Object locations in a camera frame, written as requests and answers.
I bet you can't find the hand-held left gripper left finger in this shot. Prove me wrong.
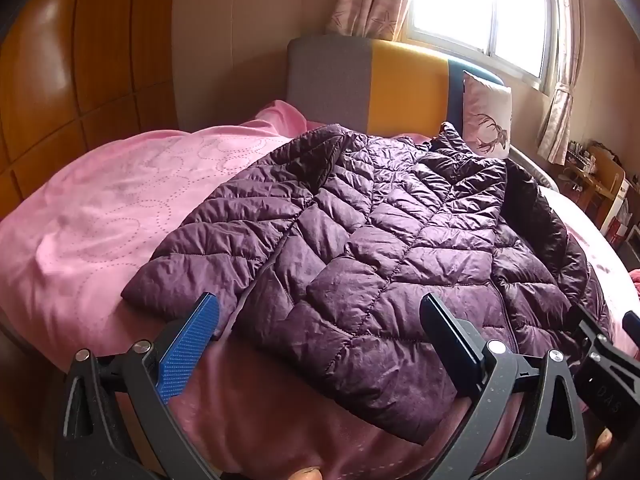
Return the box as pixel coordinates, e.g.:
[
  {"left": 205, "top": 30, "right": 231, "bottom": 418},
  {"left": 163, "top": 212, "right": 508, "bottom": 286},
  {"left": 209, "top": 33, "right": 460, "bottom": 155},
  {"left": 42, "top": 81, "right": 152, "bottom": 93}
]
[{"left": 55, "top": 291, "right": 223, "bottom": 480}]

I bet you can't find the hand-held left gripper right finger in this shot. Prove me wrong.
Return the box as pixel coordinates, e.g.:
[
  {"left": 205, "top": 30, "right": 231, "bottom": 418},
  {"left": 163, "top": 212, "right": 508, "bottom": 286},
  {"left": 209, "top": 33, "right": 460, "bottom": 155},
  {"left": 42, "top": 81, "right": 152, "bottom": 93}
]
[{"left": 419, "top": 292, "right": 591, "bottom": 480}]

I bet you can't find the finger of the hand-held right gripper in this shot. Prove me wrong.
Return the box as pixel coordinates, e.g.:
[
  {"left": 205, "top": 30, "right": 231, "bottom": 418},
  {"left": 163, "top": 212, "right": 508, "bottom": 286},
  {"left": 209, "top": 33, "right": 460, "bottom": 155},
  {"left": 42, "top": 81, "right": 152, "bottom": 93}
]
[
  {"left": 574, "top": 304, "right": 609, "bottom": 348},
  {"left": 622, "top": 311, "right": 640, "bottom": 361}
]

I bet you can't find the purple quilted puffer jacket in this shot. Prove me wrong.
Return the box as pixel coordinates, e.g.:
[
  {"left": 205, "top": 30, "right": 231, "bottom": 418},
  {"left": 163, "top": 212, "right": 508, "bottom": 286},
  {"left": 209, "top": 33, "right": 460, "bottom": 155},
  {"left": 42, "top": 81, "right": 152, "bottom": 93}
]
[{"left": 121, "top": 121, "right": 613, "bottom": 445}]

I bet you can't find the person's right hand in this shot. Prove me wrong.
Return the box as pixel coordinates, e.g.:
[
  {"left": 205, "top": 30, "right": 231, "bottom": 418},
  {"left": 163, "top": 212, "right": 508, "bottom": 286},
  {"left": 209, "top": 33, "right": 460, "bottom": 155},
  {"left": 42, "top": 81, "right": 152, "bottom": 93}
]
[{"left": 585, "top": 430, "right": 615, "bottom": 480}]

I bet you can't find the white and red box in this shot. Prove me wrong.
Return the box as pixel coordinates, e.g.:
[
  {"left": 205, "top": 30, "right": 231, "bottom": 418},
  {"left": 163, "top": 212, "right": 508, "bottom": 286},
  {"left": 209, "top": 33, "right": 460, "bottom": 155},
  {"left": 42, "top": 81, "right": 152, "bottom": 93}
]
[{"left": 602, "top": 179, "right": 635, "bottom": 233}]

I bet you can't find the pink dotted blanket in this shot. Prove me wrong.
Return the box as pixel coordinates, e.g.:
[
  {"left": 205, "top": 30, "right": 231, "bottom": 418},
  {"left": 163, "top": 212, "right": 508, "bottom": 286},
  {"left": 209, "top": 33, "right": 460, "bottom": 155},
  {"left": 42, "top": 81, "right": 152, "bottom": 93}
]
[{"left": 0, "top": 107, "right": 640, "bottom": 480}]

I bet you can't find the cluttered wooden desk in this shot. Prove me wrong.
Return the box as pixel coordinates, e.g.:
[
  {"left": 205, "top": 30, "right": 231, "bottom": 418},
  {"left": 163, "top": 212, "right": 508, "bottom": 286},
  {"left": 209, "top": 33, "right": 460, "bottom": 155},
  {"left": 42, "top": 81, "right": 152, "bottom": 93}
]
[{"left": 565, "top": 139, "right": 627, "bottom": 231}]

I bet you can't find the pink star print curtain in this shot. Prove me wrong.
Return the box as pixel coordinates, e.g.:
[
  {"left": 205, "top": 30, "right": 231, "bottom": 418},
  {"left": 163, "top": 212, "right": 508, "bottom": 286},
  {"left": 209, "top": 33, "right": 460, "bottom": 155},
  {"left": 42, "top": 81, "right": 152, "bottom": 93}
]
[
  {"left": 326, "top": 0, "right": 417, "bottom": 41},
  {"left": 537, "top": 0, "right": 585, "bottom": 163}
]

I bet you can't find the white deer print pillow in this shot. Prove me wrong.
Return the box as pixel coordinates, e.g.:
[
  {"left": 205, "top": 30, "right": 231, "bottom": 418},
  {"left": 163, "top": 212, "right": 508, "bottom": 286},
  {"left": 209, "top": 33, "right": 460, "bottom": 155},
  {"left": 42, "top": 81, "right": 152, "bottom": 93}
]
[{"left": 461, "top": 71, "right": 513, "bottom": 158}]

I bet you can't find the plain pink quilt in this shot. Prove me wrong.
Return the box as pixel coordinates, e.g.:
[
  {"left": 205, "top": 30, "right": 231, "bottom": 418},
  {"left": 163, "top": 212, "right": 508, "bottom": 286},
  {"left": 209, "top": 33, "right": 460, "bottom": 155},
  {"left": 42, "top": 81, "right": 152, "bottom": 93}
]
[{"left": 245, "top": 100, "right": 326, "bottom": 138}]

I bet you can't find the grey yellow blue headboard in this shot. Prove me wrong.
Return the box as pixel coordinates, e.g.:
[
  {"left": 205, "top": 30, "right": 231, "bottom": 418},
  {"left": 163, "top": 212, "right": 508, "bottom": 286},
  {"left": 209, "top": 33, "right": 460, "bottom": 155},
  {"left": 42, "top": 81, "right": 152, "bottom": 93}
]
[{"left": 286, "top": 36, "right": 506, "bottom": 140}]

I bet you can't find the brown wooden wardrobe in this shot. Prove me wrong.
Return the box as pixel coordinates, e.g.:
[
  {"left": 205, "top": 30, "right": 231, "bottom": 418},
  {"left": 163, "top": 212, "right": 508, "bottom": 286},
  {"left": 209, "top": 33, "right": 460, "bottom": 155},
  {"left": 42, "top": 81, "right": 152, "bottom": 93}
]
[{"left": 0, "top": 0, "right": 181, "bottom": 223}]

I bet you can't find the grey bed frame rail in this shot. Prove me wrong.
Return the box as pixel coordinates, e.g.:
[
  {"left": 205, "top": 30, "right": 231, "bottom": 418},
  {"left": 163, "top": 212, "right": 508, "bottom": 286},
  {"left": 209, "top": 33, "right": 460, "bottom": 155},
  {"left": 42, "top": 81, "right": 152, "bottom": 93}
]
[{"left": 505, "top": 150, "right": 561, "bottom": 193}]

